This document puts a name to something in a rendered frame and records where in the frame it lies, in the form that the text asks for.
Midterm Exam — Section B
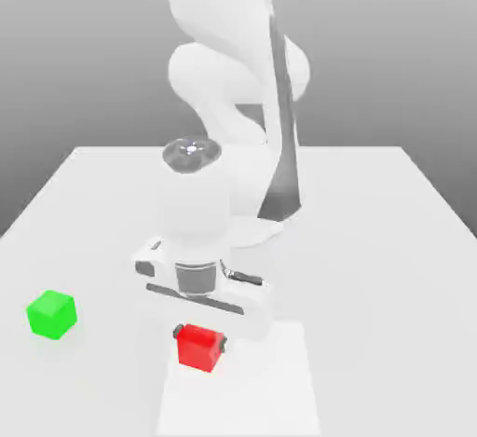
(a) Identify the small green cube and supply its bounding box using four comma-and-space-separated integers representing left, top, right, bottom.
25, 289, 78, 342

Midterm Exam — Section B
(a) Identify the small red cube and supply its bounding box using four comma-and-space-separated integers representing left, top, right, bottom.
175, 323, 225, 374

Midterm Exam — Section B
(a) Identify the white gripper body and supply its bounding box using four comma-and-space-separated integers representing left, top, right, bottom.
143, 281, 276, 342

